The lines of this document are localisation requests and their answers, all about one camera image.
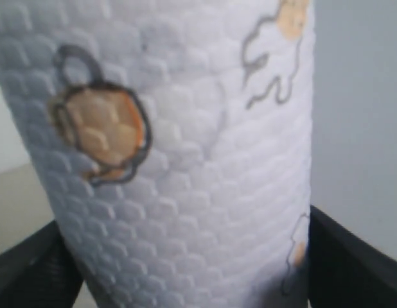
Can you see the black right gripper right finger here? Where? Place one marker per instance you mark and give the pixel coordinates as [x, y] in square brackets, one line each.
[345, 271]

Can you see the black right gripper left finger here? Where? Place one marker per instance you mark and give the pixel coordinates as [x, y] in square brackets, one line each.
[39, 272]

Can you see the printed white paper towel roll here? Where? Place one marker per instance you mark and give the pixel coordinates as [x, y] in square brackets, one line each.
[173, 140]

